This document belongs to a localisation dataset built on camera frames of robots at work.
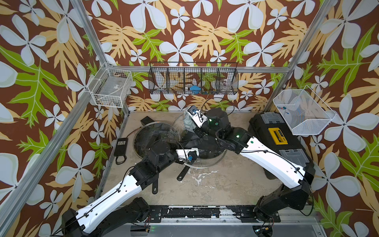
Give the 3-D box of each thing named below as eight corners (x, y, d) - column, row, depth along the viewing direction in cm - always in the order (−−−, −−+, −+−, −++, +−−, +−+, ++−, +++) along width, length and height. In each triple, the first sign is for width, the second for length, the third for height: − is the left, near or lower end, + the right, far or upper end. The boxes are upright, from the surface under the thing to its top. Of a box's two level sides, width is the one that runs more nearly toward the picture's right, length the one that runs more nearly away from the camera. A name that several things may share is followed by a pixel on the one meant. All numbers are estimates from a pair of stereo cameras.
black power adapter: (114, 156, 97) (113, 155, 95) (118, 140, 105) (116, 138, 103) (126, 155, 97) (125, 153, 95) (129, 139, 105) (128, 137, 104)
